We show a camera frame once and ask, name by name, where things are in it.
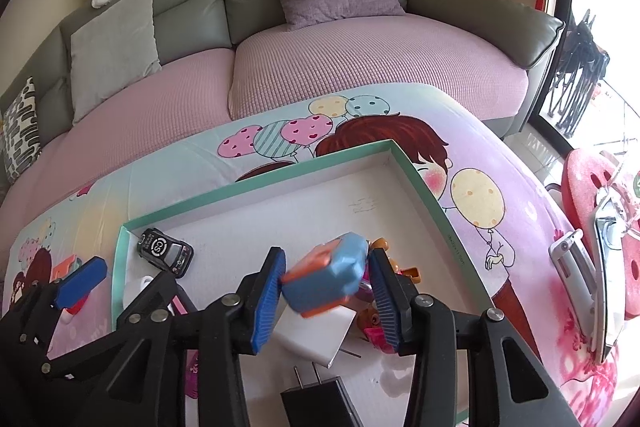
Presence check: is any magenta rectangular tube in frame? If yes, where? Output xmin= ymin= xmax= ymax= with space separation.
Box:
xmin=171 ymin=296 xmax=198 ymax=399

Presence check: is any white cube charger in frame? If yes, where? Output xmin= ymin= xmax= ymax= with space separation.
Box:
xmin=272 ymin=306 xmax=356 ymax=369

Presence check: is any black toy car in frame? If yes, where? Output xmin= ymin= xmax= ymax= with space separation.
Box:
xmin=137 ymin=228 xmax=194 ymax=279

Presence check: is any black wall charger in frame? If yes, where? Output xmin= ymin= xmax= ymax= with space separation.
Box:
xmin=280 ymin=363 xmax=363 ymax=427

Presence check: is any teal rimmed cardboard tray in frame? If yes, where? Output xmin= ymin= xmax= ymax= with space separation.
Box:
xmin=112 ymin=141 xmax=492 ymax=426

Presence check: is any black white patterned cushion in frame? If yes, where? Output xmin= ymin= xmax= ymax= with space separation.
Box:
xmin=1 ymin=77 xmax=41 ymax=184

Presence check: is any cartoon couple printed cloth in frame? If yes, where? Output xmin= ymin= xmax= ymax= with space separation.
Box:
xmin=1 ymin=83 xmax=617 ymax=426

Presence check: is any pink sofa seat cover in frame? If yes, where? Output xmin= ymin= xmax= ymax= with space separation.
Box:
xmin=1 ymin=15 xmax=528 ymax=245

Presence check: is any red round stool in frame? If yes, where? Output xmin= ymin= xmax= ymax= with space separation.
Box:
xmin=561 ymin=148 xmax=639 ymax=346

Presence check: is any light grey cushion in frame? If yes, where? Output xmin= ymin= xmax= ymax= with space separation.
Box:
xmin=70 ymin=0 xmax=160 ymax=124

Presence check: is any black drying rack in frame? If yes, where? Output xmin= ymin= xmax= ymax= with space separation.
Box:
xmin=542 ymin=9 xmax=610 ymax=141

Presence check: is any grey green sofa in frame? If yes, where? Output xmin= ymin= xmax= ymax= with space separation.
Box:
xmin=0 ymin=0 xmax=566 ymax=193

